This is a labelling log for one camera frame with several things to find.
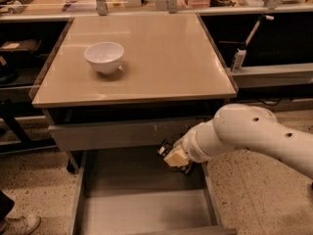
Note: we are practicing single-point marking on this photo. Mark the padded gripper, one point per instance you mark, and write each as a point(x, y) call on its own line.
point(193, 146)

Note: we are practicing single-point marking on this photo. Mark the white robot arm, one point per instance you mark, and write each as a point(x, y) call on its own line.
point(239, 126)

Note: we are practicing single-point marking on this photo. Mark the open grey middle drawer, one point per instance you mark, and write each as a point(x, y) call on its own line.
point(131, 191)

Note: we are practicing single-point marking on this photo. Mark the grey drawer cabinet with counter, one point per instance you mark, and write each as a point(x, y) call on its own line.
point(169, 70)

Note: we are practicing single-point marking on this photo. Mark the closed grey top drawer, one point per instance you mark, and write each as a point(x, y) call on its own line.
point(120, 134)

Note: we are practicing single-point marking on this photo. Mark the white ceramic bowl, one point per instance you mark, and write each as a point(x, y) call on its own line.
point(104, 57)

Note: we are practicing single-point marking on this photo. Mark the white sneaker shoe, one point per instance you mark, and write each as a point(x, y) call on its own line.
point(24, 225)

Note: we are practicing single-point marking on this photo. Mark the dark shelf tray left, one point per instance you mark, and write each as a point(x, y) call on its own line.
point(29, 45)

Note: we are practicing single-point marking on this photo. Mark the white tool with black handle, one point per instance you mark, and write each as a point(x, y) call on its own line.
point(240, 54)

